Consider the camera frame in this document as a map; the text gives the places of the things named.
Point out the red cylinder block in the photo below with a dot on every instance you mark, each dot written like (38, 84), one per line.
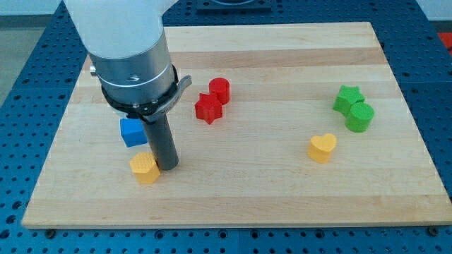
(220, 88)

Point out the red star block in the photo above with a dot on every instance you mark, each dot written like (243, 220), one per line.
(208, 108)

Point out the green cylinder block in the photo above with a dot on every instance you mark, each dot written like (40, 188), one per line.
(359, 117)

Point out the green star block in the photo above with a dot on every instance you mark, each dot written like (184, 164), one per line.
(346, 97)

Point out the yellow heart block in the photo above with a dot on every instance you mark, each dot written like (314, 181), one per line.
(321, 147)

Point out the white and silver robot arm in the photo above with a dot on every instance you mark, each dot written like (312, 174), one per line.
(126, 43)

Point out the wooden board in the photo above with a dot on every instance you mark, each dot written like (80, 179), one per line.
(250, 167)

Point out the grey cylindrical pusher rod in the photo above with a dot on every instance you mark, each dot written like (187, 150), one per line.
(161, 142)

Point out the blue cube block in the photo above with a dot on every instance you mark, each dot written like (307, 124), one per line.
(132, 133)

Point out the yellow hexagon block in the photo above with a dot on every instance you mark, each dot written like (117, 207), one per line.
(145, 168)

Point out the black clamp with grey lever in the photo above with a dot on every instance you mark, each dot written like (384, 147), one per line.
(150, 100)

